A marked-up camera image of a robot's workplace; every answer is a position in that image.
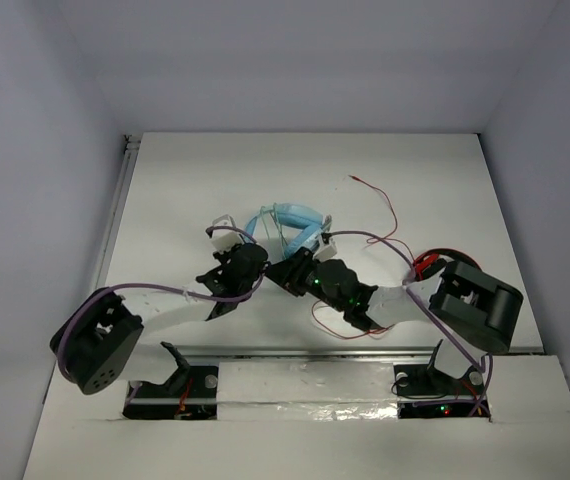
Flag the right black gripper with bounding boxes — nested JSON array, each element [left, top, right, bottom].
[[263, 245, 347, 312]]

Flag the light blue headphones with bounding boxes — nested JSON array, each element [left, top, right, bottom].
[[244, 203, 332, 259]]

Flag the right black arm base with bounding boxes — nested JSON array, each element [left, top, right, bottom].
[[390, 341, 491, 420]]

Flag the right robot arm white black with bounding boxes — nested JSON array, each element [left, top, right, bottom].
[[266, 250, 523, 393]]

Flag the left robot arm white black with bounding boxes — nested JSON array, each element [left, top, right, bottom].
[[50, 243, 268, 395]]

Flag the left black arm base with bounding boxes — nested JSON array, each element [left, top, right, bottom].
[[122, 342, 219, 421]]

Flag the red headphones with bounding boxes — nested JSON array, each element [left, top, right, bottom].
[[412, 248, 481, 281]]

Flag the white foam block with tape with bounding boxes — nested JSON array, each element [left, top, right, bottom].
[[216, 360, 398, 422]]

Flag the aluminium rail frame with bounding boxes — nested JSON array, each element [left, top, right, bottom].
[[67, 132, 546, 361]]

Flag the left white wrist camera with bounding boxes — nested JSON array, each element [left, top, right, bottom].
[[206, 214, 243, 253]]

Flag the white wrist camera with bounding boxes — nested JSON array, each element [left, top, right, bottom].
[[313, 232, 338, 262], [206, 214, 243, 253]]

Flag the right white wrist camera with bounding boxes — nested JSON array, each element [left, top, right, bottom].
[[313, 232, 338, 262]]

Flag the red headphone cable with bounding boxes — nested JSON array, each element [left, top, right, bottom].
[[311, 173, 431, 342]]

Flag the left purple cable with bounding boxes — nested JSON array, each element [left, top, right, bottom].
[[57, 225, 266, 416]]

